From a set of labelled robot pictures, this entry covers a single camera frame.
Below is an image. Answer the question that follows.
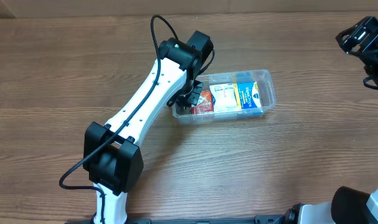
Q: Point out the red medicine box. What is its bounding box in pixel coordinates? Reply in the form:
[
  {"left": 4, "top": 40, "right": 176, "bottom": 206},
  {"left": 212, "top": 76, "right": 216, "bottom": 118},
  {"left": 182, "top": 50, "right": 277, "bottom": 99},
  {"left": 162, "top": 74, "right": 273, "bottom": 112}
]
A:
[{"left": 191, "top": 90, "right": 214, "bottom": 114}]

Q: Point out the white plaster box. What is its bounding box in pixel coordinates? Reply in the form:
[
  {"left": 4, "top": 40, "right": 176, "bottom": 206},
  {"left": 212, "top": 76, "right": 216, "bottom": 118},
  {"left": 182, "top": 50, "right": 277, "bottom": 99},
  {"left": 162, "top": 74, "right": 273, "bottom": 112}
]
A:
[{"left": 210, "top": 83, "right": 239, "bottom": 113}]

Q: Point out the clear plastic container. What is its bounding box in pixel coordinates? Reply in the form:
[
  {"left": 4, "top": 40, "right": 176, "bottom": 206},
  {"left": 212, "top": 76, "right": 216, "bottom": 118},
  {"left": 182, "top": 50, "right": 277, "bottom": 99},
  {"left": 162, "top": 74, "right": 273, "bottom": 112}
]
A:
[{"left": 172, "top": 70, "right": 277, "bottom": 124}]

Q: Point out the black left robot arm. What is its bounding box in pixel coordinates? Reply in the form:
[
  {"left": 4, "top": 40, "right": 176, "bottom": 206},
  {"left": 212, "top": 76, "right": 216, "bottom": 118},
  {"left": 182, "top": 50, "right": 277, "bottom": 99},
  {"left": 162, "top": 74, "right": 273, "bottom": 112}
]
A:
[{"left": 82, "top": 32, "right": 214, "bottom": 223}]

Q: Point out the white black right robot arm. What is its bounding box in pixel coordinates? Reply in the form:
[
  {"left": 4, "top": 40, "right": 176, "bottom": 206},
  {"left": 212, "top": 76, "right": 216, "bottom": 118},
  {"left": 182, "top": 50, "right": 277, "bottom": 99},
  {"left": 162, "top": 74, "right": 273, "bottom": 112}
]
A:
[{"left": 274, "top": 25, "right": 378, "bottom": 223}]

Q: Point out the blue yellow lozenge box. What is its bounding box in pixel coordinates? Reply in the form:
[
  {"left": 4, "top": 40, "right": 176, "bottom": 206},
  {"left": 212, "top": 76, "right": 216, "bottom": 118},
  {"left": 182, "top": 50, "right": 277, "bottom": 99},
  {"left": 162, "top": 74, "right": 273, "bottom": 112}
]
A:
[{"left": 233, "top": 72, "right": 264, "bottom": 116}]

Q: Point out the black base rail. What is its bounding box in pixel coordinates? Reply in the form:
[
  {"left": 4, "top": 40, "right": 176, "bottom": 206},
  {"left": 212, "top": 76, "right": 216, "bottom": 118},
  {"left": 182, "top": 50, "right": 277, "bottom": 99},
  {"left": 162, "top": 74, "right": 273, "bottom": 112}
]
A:
[{"left": 125, "top": 215, "right": 284, "bottom": 224}]

